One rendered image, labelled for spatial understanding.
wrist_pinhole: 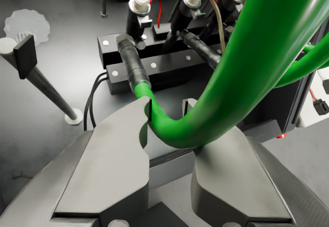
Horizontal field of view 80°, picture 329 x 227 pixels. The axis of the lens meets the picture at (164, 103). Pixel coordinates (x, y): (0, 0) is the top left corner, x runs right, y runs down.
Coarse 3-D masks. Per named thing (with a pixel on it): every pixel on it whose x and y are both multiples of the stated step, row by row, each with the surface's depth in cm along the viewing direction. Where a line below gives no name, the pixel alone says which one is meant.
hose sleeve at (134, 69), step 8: (120, 48) 22; (128, 48) 21; (128, 56) 20; (136, 56) 20; (128, 64) 19; (136, 64) 19; (128, 72) 18; (136, 72) 18; (144, 72) 18; (128, 80) 18; (136, 80) 17; (144, 80) 17
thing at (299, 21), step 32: (256, 0) 3; (288, 0) 3; (320, 0) 3; (256, 32) 4; (288, 32) 3; (224, 64) 5; (256, 64) 4; (288, 64) 4; (224, 96) 5; (256, 96) 4; (160, 128) 11; (192, 128) 7; (224, 128) 6
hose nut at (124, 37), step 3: (123, 33) 23; (117, 36) 23; (120, 36) 23; (123, 36) 23; (126, 36) 23; (129, 36) 23; (117, 39) 23; (120, 39) 23; (123, 39) 22; (126, 39) 22; (129, 39) 22; (132, 39) 23; (117, 42) 22; (120, 42) 22; (132, 42) 23; (117, 45) 23; (117, 48) 23
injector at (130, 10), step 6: (132, 0) 26; (132, 6) 26; (132, 12) 26; (138, 12) 26; (144, 12) 26; (132, 18) 27; (126, 24) 30; (132, 24) 28; (138, 24) 28; (126, 30) 30; (132, 30) 29; (138, 30) 29; (132, 36) 31; (138, 36) 30; (138, 42) 30; (144, 42) 30; (138, 48) 30
